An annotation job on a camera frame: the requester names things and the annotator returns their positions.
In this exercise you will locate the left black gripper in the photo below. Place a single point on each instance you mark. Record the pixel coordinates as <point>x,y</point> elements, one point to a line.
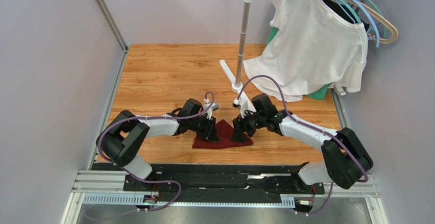
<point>209,132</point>

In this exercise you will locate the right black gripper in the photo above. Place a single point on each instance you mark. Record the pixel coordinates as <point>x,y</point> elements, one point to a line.
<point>243,125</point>

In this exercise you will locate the dark red cloth napkin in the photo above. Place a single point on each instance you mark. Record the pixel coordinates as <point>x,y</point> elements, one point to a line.
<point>225,132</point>

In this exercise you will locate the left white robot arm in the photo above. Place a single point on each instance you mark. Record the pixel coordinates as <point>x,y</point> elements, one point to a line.
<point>122,139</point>

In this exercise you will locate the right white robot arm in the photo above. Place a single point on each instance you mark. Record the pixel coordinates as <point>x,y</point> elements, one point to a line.
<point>345,160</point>

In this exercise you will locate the white clothes rack stand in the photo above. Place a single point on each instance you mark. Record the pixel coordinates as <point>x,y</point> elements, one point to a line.
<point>235,78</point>

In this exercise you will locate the green garment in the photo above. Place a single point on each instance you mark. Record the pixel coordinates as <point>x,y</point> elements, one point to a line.
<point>319,94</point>

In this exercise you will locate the white t-shirt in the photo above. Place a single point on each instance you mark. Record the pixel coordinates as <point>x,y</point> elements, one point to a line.
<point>313,47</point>

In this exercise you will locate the black garment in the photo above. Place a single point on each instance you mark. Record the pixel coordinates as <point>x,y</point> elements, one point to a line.
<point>341,10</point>

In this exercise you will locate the blue plastic hanger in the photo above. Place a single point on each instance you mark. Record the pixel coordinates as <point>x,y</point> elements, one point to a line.
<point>372,31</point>

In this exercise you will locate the wooden hanger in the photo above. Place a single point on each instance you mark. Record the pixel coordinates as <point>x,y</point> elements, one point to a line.
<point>388,32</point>

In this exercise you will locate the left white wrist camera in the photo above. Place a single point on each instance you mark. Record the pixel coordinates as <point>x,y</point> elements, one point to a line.
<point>209,107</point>

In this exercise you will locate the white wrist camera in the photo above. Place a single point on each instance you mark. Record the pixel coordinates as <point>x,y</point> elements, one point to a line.
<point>242,105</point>
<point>209,107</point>

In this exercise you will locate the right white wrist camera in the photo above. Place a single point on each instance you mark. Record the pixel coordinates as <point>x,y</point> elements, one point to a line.
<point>242,105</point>

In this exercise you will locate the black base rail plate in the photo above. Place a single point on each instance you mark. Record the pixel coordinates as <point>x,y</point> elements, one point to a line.
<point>223,184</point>

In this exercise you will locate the aluminium frame rail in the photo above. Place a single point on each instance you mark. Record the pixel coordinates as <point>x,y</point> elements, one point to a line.
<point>112,25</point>

